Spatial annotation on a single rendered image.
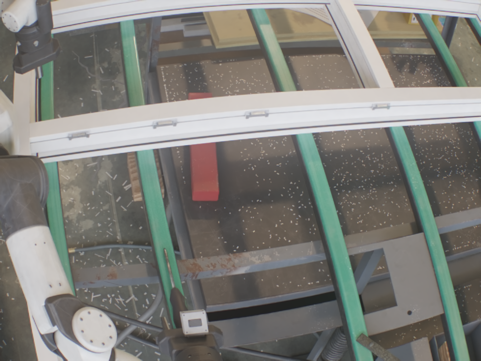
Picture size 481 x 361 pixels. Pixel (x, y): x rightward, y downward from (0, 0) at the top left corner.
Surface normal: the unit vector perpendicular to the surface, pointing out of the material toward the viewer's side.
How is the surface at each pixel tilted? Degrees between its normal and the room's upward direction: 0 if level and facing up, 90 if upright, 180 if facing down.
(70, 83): 0
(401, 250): 0
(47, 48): 92
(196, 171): 0
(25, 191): 37
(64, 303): 28
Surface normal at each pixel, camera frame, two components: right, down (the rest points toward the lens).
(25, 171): 0.68, -0.50
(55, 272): 0.54, -0.42
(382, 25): 0.10, -0.58
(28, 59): 0.42, 0.78
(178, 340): 0.00, -0.87
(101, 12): 0.20, 0.81
